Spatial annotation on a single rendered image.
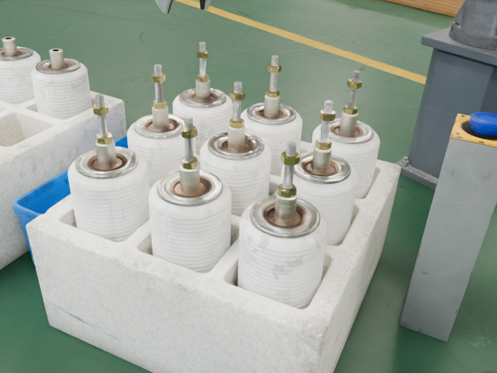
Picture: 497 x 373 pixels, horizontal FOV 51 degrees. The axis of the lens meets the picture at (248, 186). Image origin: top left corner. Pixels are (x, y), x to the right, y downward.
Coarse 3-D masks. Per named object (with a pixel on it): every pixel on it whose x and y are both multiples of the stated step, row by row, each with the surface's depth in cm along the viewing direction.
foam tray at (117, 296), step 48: (384, 192) 74; (48, 240) 63; (96, 240) 62; (144, 240) 63; (384, 240) 87; (48, 288) 69; (96, 288) 64; (144, 288) 59; (192, 288) 56; (240, 288) 56; (336, 288) 57; (96, 336) 69; (144, 336) 64; (192, 336) 60; (240, 336) 56; (288, 336) 53; (336, 336) 61
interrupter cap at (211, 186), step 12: (168, 180) 60; (204, 180) 61; (216, 180) 61; (168, 192) 58; (180, 192) 59; (204, 192) 58; (216, 192) 58; (180, 204) 56; (192, 204) 56; (204, 204) 57
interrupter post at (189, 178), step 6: (180, 168) 57; (198, 168) 58; (180, 174) 58; (186, 174) 57; (192, 174) 57; (198, 174) 58; (180, 180) 58; (186, 180) 58; (192, 180) 58; (198, 180) 58; (180, 186) 59; (186, 186) 58; (192, 186) 58; (198, 186) 59; (186, 192) 59; (192, 192) 59
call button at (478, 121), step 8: (480, 112) 61; (488, 112) 61; (472, 120) 60; (480, 120) 60; (488, 120) 60; (496, 120) 60; (472, 128) 61; (480, 128) 59; (488, 128) 59; (496, 128) 59
